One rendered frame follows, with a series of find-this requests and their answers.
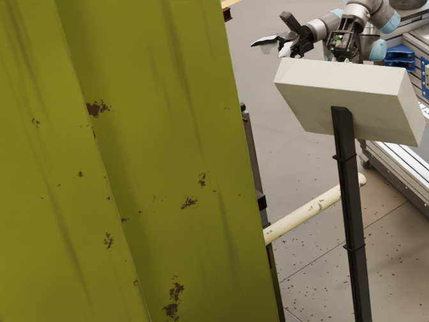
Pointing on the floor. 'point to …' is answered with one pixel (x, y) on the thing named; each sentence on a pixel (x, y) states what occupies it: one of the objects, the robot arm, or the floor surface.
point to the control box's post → (353, 209)
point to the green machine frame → (175, 154)
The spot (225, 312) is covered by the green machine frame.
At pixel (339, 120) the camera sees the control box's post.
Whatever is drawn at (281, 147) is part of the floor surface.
